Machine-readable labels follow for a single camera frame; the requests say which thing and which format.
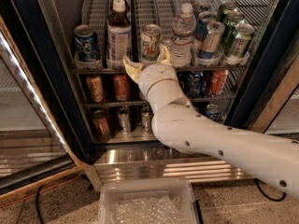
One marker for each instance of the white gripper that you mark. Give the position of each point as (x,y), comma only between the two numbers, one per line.
(156,76)

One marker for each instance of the green white 7up can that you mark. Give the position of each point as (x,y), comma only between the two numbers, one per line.
(151,36)

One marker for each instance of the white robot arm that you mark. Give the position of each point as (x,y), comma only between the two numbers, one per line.
(177,124)

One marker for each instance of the orange can middle shelf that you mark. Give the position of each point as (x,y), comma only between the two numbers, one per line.
(121,87)

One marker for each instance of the silver can bottom shelf centre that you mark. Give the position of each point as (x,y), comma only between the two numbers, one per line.
(146,117)

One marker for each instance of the silver can shelf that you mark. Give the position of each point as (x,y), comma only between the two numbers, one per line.
(124,120)
(146,117)

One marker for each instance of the blue can middle shelf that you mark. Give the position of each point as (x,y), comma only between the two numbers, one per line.
(193,84)

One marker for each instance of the blue can shelf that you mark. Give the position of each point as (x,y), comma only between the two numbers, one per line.
(212,111)
(193,84)

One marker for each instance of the silver can bottom shelf left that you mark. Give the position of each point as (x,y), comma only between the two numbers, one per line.
(124,120)

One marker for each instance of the tan can middle shelf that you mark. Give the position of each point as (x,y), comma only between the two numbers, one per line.
(95,88)

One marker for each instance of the blue pepsi can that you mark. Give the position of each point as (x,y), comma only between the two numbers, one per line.
(86,43)

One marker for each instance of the red can middle shelf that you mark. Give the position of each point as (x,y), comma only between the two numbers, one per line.
(215,81)

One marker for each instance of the middle blue energy can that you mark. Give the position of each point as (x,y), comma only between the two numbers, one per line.
(201,24)

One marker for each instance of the copper can bottom shelf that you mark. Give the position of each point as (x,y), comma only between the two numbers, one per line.
(100,122)

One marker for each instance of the front silver blue energy can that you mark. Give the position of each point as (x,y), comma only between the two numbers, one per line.
(214,32)

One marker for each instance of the rear blue energy can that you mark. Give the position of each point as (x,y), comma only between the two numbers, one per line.
(201,7)

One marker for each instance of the blue can bottom shelf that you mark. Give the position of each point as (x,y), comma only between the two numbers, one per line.
(212,111)

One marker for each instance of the stainless steel fridge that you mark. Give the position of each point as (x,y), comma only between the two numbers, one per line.
(36,40)

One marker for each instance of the middle green can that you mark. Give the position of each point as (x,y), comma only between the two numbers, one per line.
(231,20)

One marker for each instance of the front green can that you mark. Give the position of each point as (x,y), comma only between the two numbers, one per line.
(239,40)

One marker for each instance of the rear green can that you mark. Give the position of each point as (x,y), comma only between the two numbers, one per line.
(225,8)

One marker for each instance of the open glass fridge door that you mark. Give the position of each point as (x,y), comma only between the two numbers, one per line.
(33,150)

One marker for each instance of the clear water bottle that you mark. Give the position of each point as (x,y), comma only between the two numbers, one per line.
(180,44)

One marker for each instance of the front tea bottle white cap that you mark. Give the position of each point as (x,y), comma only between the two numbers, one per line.
(118,33)

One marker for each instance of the clear plastic bin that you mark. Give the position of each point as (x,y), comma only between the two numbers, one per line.
(148,201)

